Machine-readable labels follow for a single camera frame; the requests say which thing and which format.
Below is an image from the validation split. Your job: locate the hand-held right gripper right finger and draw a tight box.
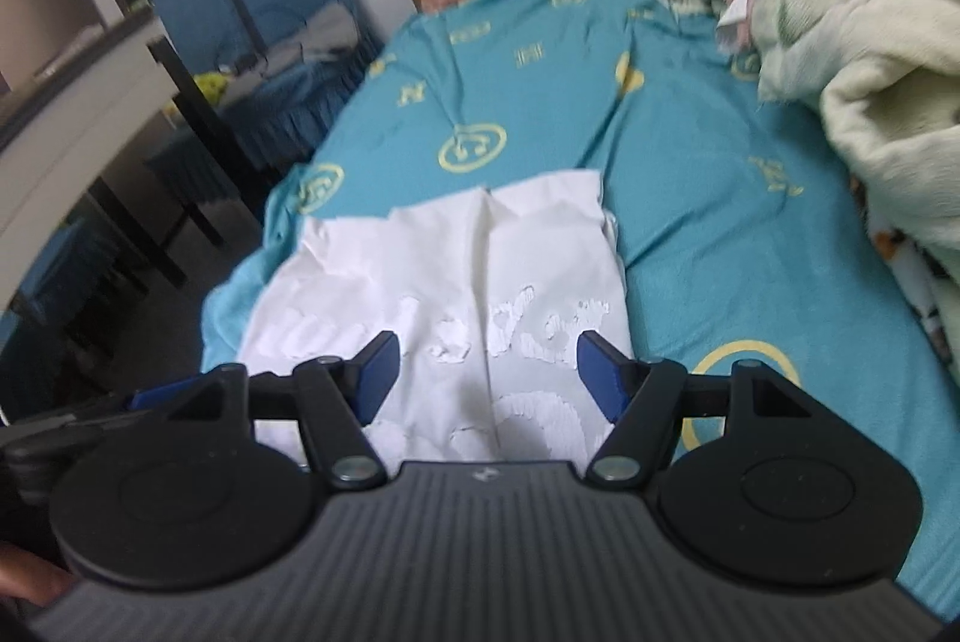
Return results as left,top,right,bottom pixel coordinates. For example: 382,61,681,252
576,331,815,485

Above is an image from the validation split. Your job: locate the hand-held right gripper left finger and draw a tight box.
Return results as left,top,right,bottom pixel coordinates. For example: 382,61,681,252
163,331,404,487

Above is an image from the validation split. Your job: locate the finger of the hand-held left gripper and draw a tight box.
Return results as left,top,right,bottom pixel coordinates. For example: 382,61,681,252
41,379,200,439

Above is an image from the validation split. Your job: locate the white t-shirt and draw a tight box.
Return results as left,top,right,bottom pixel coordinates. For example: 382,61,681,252
240,168,640,464

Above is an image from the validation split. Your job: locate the person's left hand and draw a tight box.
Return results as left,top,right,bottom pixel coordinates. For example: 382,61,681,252
0,541,76,604

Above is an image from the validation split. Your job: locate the teal printed bed sheet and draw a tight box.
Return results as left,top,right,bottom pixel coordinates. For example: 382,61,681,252
201,0,960,617

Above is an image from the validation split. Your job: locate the white table with black legs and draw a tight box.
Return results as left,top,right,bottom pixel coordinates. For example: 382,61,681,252
0,4,227,313

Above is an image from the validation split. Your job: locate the green fleece blanket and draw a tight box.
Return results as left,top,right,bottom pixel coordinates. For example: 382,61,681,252
664,0,960,388

